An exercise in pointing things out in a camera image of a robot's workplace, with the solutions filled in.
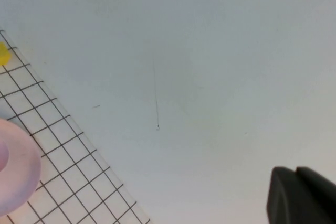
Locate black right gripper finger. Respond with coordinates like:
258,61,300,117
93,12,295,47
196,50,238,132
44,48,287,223
266,166,336,224

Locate pale pink plastic cup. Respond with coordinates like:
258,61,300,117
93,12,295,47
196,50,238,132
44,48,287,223
0,138,11,174

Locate pale pink round plate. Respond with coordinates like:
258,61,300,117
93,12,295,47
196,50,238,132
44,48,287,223
0,118,42,215

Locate white black-grid tablecloth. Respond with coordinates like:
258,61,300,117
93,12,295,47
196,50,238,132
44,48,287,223
0,29,152,224

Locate yellow cube block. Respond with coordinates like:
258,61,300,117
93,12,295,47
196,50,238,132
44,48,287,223
0,41,13,67

